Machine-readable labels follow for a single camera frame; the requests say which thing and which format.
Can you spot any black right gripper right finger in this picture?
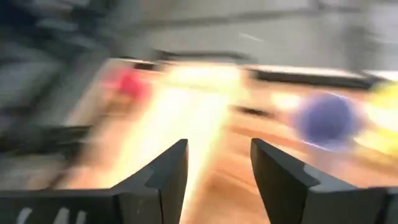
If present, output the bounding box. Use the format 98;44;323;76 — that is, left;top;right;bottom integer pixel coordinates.
250;138;389;224

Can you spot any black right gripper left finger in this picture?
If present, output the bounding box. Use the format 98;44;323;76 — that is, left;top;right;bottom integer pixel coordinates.
110;139;189;224

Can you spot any purple plastic cup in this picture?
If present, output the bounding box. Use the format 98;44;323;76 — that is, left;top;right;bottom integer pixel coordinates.
294;91;361;150

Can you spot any red plastic cup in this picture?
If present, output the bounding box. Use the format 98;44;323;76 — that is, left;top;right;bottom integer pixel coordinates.
116;68;152;100

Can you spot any yellow mug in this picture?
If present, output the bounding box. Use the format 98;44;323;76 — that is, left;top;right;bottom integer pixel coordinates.
357;81;398;155

